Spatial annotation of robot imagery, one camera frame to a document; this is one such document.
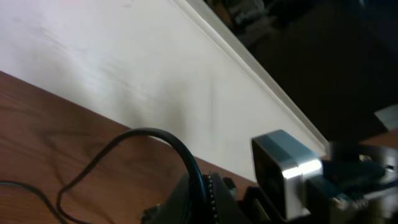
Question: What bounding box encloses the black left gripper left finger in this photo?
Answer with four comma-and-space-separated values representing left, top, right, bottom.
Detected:
140, 174, 192, 224

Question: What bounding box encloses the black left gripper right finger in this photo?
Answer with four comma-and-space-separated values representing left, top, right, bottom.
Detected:
208, 172, 251, 224

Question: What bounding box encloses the thin black cable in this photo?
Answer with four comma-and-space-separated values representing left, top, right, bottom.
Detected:
0, 127, 208, 224

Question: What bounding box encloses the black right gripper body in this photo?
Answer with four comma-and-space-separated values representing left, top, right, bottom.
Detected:
242, 142, 397, 223

